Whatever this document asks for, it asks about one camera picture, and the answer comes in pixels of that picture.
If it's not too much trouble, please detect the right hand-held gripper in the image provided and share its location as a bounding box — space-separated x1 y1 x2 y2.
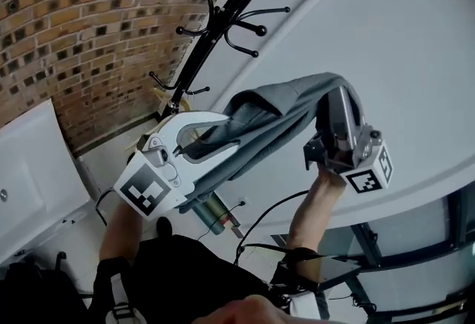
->
302 86 394 196

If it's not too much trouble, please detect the black framed glass partition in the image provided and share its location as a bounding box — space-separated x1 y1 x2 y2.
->
272 181 475 324

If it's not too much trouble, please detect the black coat rack stand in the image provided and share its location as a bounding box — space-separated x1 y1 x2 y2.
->
148 0 347 123

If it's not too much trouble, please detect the grey garment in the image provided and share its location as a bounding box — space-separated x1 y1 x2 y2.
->
177 72 367 215

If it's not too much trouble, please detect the person's left forearm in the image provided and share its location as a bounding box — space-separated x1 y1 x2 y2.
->
98 199 150 266

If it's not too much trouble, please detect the wooden clothes hanger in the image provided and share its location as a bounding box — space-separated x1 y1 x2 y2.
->
125 87 203 155

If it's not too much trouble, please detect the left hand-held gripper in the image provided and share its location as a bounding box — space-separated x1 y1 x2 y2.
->
113 110 243 222

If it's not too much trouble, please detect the red rolled mat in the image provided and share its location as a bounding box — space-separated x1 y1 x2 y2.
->
221 211 244 239

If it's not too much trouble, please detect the person's head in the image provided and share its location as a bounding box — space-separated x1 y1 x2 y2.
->
200 294 324 324

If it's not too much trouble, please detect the person's right forearm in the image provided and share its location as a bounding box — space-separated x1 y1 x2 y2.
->
286 162 349 253

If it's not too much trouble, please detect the person's black shoe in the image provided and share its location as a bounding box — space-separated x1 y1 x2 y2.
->
154 216 174 239

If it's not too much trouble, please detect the person's black shirt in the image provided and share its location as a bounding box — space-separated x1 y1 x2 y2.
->
91 234 322 324

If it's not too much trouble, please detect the white washbasin cabinet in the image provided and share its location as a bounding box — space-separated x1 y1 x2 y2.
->
0 98 103 266

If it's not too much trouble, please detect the black power cable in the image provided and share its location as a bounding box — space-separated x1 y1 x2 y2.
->
196 202 244 242

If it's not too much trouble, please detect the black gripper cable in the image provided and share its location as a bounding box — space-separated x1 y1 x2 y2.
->
94 187 117 228
232 188 311 267

